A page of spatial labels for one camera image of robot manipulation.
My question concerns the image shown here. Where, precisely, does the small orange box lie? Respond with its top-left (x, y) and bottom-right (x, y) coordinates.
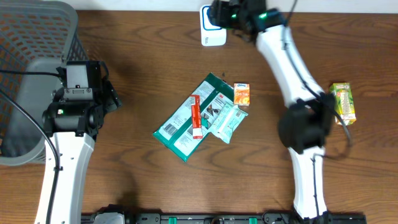
top-left (234, 83), bottom-right (250, 106)

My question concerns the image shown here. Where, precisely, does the green 3M package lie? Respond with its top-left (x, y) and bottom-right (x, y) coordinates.
top-left (153, 73), bottom-right (234, 161)

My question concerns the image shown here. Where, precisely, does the red sachet packet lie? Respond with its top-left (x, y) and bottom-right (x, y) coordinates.
top-left (190, 95), bottom-right (203, 139)

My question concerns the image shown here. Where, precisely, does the mint green wipes pack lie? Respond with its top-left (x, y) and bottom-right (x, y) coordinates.
top-left (209, 103), bottom-right (248, 144)

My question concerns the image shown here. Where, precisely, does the green yellow juice carton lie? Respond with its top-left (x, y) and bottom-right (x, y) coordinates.
top-left (330, 83), bottom-right (356, 126)

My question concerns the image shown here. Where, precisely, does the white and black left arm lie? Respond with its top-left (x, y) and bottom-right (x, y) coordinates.
top-left (35, 79), bottom-right (121, 223)

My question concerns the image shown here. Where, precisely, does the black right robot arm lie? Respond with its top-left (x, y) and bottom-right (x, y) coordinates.
top-left (206, 1), bottom-right (335, 223)

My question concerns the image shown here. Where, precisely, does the white barcode scanner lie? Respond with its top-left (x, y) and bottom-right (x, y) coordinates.
top-left (199, 4), bottom-right (227, 47)

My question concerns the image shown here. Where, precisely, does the dark grey plastic mesh basket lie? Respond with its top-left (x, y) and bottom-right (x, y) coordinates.
top-left (1, 1), bottom-right (88, 166)

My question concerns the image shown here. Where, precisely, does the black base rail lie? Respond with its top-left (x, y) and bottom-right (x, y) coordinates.
top-left (80, 212), bottom-right (367, 224)

